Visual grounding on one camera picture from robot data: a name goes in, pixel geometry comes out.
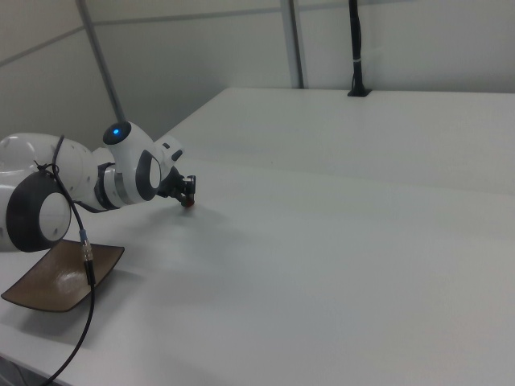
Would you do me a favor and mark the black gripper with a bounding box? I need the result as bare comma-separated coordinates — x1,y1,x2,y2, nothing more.
159,166,198,209

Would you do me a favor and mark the brown square ceramic plate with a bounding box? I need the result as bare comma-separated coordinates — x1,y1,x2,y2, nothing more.
0,239,126,314

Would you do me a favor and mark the black pole with base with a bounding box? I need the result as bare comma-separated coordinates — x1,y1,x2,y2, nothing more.
347,0,372,98

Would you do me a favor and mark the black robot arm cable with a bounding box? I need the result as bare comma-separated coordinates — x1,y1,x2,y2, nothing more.
33,133,97,386

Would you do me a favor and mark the upright grey metal post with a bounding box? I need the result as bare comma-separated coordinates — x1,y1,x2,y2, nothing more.
280,0,305,89

